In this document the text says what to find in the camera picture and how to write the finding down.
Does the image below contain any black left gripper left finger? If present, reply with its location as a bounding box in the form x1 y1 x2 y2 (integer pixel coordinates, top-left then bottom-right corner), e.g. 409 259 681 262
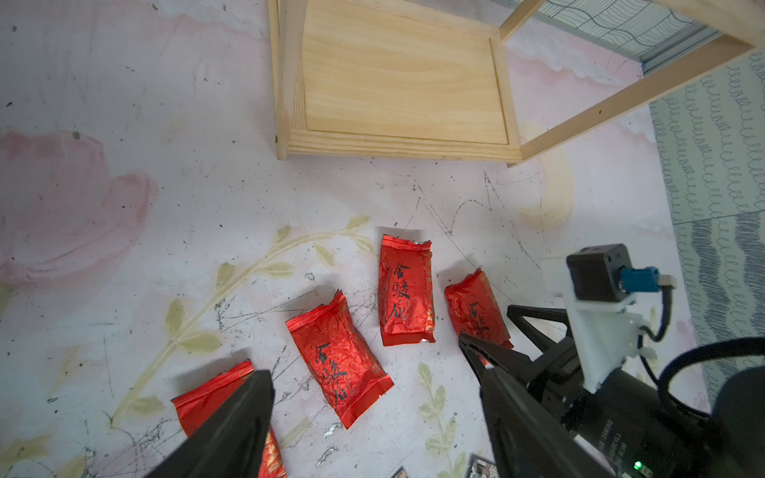
149 370 275 477

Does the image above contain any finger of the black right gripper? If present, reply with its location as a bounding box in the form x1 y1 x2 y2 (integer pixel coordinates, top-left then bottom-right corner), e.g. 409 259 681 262
506 305 571 353
458 334 532 382

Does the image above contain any light wooden two-tier shelf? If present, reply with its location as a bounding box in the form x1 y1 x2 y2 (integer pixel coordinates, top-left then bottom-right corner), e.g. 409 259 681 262
268 1 764 165

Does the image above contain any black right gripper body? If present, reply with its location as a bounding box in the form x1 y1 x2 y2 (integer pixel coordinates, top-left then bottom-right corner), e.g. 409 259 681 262
525 334 711 477

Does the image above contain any red tea bag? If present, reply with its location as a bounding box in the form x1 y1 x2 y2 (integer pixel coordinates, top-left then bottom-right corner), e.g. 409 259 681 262
286 290 394 428
378 235 435 347
444 269 514 350
154 360 287 477

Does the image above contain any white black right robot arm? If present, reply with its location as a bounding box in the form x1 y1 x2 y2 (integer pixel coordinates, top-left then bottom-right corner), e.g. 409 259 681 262
459 306 764 477

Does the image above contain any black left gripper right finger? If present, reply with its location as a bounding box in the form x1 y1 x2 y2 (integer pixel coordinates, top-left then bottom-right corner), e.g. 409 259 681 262
479 368 613 477

